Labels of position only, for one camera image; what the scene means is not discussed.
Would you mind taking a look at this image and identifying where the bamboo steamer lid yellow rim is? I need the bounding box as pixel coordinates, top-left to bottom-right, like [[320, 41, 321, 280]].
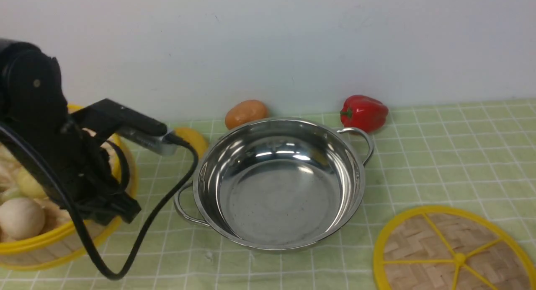
[[373, 205, 536, 290]]

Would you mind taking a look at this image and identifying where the yellow banana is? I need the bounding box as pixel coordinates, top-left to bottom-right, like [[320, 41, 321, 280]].
[[174, 127, 209, 159]]

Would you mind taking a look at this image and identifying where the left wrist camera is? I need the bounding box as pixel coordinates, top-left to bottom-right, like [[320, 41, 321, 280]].
[[72, 98, 178, 156]]

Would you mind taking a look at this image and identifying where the bamboo steamer basket yellow rim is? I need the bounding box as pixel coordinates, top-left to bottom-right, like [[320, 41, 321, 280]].
[[0, 134, 139, 271]]

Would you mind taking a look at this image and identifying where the stainless steel pot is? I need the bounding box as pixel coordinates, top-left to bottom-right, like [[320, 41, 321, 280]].
[[173, 118, 375, 251]]

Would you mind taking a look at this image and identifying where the small green dumpling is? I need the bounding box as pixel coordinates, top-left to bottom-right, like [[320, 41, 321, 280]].
[[0, 187, 25, 204]]

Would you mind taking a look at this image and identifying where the red bell pepper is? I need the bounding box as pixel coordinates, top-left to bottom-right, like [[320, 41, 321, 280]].
[[340, 95, 389, 133]]

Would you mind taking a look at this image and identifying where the orange tangerine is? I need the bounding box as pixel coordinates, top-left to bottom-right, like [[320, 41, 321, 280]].
[[224, 99, 269, 130]]

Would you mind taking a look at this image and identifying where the black left camera cable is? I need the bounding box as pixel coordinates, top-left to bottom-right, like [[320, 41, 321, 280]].
[[0, 122, 199, 281]]

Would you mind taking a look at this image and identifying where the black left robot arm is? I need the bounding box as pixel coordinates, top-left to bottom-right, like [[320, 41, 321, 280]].
[[1, 38, 141, 225]]

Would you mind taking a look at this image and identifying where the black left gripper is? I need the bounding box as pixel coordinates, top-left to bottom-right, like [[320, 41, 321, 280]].
[[40, 118, 141, 225]]

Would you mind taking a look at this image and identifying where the white round bun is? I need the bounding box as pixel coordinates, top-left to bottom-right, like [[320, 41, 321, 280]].
[[0, 197, 46, 240]]

